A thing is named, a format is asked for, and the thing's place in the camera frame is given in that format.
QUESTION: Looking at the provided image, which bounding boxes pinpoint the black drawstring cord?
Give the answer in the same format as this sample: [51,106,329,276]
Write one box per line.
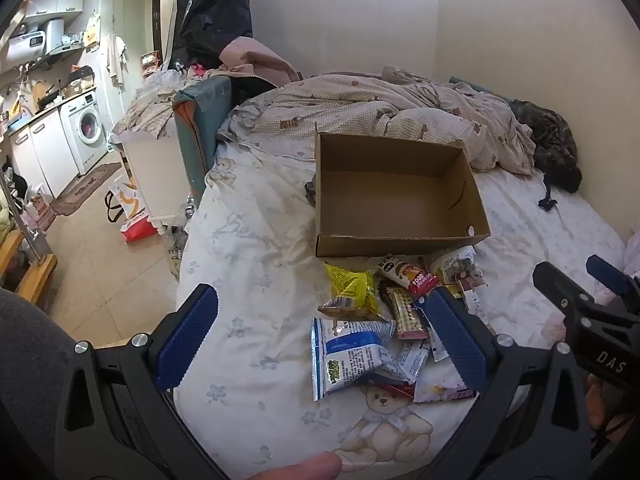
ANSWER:
[537,175,559,211]

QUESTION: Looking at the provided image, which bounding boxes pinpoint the white chest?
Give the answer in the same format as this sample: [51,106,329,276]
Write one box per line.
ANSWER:
[120,127,193,223]

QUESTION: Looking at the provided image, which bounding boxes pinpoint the pink white snack packet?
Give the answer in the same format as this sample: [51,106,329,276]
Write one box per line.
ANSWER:
[412,377,478,403]

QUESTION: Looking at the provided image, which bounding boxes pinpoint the person's right hand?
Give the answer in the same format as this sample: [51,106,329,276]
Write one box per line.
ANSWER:
[586,374,635,457]

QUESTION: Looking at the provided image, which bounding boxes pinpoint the wooden furniture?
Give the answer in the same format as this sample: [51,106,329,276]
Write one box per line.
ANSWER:
[0,227,58,307]

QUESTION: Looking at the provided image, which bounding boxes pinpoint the white base cabinets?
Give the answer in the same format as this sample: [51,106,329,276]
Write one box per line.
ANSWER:
[9,110,81,197]

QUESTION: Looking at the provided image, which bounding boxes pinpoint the white washing machine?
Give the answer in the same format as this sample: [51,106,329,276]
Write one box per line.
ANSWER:
[60,91,109,175]

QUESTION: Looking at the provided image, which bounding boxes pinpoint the patterned floor rug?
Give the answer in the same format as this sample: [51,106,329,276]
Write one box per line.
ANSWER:
[50,162,123,217]

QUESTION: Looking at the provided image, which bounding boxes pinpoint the tall white cabinet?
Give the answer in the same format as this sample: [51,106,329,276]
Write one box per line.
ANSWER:
[97,0,126,153]

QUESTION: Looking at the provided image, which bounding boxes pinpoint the white red shopping bag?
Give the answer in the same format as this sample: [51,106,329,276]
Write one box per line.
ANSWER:
[105,179,160,244]

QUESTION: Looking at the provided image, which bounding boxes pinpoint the person's dark trouser leg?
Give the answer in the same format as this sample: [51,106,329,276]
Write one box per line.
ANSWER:
[0,287,88,480]

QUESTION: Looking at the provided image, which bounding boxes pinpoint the red label rice cake packet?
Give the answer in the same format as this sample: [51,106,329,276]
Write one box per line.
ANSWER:
[376,255,441,297]

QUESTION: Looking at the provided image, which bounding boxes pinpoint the white wall cabinets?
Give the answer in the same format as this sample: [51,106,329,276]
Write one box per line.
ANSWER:
[22,0,85,18]

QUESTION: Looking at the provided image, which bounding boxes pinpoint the pink garment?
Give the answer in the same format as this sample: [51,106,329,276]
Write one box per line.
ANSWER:
[217,37,302,86]

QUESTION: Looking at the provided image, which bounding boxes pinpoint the checked bear print duvet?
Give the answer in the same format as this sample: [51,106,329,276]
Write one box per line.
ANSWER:
[217,65,538,176]

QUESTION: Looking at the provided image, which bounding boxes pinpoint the person's left hand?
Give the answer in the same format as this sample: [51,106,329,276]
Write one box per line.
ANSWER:
[245,451,343,480]

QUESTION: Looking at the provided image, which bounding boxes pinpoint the small white snack sachet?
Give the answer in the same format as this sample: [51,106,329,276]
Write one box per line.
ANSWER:
[397,340,431,378]

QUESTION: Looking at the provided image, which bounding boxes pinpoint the hanging towel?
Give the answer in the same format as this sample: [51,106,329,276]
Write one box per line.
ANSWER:
[102,34,129,92]

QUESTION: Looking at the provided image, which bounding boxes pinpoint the camouflage jacket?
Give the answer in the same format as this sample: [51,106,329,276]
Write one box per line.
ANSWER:
[509,100,583,193]

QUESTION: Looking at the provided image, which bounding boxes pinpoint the teal pillow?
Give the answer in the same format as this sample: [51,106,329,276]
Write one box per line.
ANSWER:
[447,76,511,102]

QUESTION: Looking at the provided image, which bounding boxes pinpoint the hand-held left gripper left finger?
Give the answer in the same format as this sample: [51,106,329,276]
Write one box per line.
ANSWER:
[55,284,226,480]

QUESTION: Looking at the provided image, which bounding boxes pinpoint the black plastic bag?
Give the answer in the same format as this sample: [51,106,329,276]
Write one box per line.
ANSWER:
[172,0,253,68]

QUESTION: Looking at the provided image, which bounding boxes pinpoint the blue white snack bag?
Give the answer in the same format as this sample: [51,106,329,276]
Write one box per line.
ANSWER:
[310,316,416,402]

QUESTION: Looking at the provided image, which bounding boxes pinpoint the pile of clothes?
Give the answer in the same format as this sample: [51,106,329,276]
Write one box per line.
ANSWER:
[112,67,193,141]

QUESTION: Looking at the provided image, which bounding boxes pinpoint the white water heater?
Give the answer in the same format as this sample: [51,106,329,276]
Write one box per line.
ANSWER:
[6,19,65,61]

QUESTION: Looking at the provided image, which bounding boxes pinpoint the yellow snack packet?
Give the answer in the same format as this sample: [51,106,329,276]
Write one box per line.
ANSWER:
[318,261,386,322]

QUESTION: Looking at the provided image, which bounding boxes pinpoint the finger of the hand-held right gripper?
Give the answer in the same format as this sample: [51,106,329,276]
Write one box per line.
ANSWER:
[532,260,598,323]
[586,254,632,297]

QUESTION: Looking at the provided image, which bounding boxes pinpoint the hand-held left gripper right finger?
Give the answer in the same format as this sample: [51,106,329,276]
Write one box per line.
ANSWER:
[414,286,593,480]

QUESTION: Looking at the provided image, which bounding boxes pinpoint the brown cardboard box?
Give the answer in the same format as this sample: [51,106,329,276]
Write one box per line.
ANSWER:
[314,121,492,258]

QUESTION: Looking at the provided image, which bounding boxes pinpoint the clear white snack packet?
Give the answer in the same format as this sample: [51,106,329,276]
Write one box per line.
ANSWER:
[430,245,485,291]

